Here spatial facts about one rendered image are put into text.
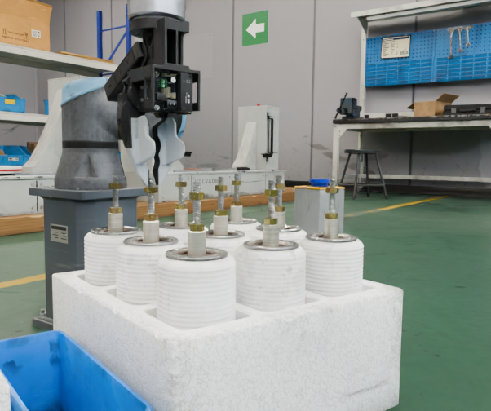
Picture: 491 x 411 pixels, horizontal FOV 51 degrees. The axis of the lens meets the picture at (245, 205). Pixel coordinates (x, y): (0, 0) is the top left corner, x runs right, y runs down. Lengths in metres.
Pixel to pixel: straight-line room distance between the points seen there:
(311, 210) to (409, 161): 4.89
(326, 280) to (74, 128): 0.63
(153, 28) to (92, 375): 0.44
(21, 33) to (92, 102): 4.90
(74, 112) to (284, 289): 0.63
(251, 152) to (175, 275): 3.77
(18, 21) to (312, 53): 3.22
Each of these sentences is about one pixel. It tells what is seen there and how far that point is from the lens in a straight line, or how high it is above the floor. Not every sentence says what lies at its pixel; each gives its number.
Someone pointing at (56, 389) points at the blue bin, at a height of 0.04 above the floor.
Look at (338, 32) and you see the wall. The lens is 6.36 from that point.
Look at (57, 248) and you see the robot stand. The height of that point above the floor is 0.18.
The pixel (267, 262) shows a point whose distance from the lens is 0.66.
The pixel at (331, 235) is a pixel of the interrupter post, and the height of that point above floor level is 0.26.
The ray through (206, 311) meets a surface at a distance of 0.61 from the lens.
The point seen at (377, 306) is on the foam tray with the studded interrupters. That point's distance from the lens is 0.77.
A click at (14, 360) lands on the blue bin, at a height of 0.09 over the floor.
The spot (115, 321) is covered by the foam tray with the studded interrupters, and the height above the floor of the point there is 0.17.
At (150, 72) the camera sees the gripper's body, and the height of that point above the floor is 0.47.
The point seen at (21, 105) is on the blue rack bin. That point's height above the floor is 0.87.
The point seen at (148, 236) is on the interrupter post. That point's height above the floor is 0.26.
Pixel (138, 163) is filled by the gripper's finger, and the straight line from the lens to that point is 0.71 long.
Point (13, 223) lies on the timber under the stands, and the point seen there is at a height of 0.05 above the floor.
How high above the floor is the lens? 0.37
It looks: 5 degrees down
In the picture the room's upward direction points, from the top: 1 degrees clockwise
